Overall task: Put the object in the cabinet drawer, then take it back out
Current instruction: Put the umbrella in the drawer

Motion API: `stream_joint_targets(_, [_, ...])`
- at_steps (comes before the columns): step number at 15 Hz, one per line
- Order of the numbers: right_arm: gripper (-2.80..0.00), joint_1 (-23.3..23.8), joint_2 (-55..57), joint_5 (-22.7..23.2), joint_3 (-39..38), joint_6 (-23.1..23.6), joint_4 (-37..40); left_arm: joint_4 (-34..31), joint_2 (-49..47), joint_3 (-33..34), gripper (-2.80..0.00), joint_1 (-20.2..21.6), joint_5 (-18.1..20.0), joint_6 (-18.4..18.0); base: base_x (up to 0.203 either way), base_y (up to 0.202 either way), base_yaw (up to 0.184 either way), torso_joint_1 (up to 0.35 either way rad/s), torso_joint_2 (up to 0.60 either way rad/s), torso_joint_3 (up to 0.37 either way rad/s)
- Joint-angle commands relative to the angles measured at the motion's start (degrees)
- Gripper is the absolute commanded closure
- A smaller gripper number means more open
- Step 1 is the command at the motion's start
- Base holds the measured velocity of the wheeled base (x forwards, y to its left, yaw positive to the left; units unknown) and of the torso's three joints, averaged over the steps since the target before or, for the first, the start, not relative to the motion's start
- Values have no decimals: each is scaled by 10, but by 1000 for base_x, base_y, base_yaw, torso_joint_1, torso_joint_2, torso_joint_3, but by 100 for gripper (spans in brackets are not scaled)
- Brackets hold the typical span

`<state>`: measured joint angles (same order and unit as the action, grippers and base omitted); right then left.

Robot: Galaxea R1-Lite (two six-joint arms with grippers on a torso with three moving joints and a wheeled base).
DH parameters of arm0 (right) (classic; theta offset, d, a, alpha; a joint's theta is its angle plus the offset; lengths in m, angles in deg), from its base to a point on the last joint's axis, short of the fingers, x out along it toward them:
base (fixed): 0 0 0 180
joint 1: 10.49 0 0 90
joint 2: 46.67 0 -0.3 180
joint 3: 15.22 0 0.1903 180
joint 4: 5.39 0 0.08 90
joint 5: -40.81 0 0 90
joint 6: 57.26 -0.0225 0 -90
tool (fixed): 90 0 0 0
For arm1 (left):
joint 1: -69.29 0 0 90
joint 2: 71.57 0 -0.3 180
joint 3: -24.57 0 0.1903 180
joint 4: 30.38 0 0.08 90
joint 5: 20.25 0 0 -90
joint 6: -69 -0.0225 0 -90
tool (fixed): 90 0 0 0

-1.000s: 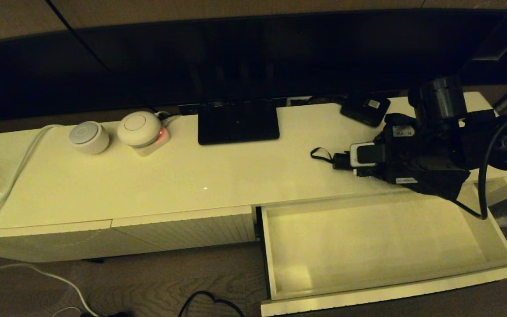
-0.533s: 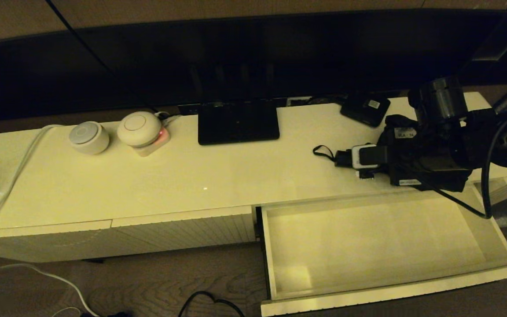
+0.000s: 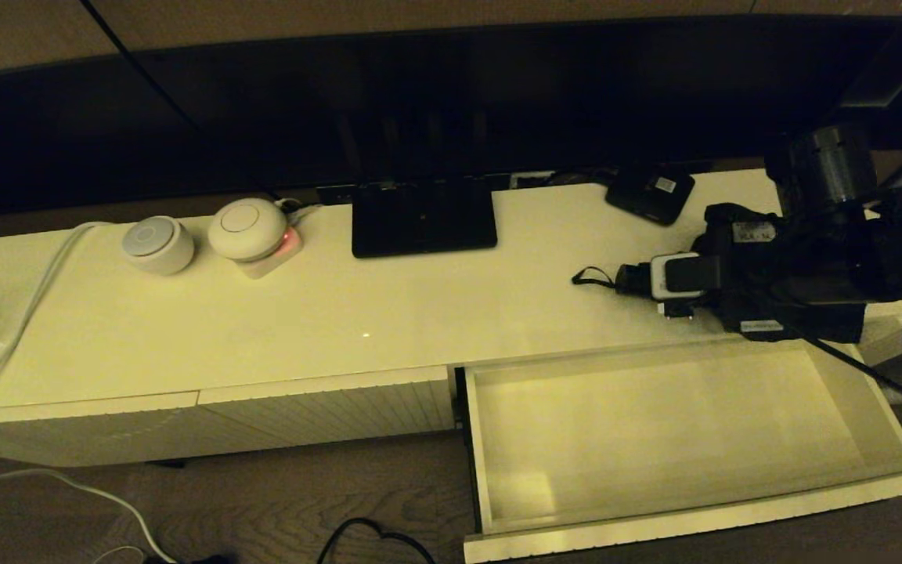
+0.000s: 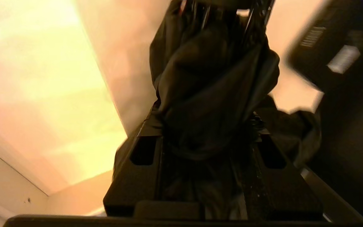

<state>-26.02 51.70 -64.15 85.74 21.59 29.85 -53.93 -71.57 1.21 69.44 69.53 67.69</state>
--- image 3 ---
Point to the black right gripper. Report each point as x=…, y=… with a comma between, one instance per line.
x=795, y=274

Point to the black umbrella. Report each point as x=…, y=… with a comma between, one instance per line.
x=633, y=278

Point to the white cabinet drawer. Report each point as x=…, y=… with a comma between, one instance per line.
x=654, y=423

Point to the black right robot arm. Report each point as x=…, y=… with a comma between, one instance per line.
x=827, y=172

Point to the white ribbed cabinet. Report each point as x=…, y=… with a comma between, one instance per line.
x=341, y=313

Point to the black set-top box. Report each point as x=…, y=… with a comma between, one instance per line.
x=645, y=200

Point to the black flat screen television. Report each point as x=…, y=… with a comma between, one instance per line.
x=537, y=94

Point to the white ribbed cabinet door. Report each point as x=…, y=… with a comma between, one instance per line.
x=67, y=435
x=326, y=411

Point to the white power strip red light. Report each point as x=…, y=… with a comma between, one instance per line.
x=269, y=266

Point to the cream round dome device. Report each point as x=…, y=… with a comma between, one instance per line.
x=246, y=229

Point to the white speaker with grey top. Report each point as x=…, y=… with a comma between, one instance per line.
x=157, y=248

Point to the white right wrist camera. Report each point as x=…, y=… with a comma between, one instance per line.
x=658, y=274

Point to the black television pedestal base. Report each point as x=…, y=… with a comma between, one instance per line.
x=420, y=225

